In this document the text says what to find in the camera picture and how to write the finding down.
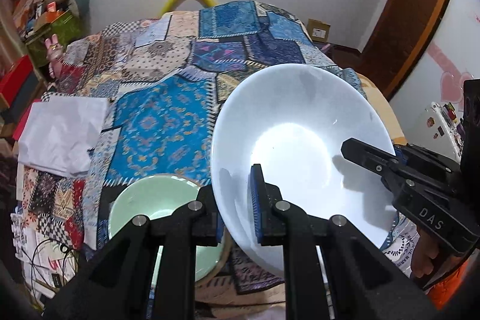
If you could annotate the white case with stickers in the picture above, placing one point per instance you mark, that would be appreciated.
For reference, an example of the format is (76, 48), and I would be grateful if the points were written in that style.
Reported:
(431, 128)

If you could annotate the person's right forearm orange sleeve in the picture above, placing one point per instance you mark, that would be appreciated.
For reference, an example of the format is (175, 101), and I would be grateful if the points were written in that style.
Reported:
(446, 290)

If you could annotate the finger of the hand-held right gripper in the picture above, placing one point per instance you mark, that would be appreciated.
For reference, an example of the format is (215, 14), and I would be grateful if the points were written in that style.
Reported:
(367, 155)
(423, 157)

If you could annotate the white cloth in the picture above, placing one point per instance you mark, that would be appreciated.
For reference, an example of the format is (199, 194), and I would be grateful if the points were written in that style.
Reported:
(60, 132)

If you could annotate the white cabinet with pink hearts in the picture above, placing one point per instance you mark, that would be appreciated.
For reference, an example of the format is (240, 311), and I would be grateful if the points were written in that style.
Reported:
(431, 80)

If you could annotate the brown wooden door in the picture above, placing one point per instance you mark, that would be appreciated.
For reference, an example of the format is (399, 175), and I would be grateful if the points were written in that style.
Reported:
(412, 5)

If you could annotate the green bowl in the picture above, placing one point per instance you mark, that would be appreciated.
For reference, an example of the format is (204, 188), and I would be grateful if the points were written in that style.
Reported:
(150, 200)

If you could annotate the person's right hand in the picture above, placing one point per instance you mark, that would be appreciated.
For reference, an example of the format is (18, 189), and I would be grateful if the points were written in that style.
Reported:
(423, 256)

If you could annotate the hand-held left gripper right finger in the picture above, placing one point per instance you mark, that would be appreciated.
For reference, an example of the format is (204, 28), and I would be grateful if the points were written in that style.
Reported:
(256, 200)

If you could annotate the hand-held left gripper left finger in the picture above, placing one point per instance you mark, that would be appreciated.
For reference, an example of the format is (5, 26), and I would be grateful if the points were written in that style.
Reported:
(208, 222)

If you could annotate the pink rabbit toy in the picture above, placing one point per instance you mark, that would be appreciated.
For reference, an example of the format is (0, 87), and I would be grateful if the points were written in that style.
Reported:
(55, 50)

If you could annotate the white bowl with dark dots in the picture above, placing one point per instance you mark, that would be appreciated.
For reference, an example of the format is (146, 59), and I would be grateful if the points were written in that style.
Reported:
(300, 117)

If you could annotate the patchwork printed tablecloth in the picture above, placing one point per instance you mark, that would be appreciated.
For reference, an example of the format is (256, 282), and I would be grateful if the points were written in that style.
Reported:
(157, 125)

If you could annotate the green box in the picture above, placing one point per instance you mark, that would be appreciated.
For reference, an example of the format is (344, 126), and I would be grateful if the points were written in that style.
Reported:
(56, 31)

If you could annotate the red box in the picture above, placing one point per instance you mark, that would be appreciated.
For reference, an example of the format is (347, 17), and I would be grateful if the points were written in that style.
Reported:
(15, 80)

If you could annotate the small cardboard box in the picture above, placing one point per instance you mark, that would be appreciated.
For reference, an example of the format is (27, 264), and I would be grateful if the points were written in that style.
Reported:
(318, 30)

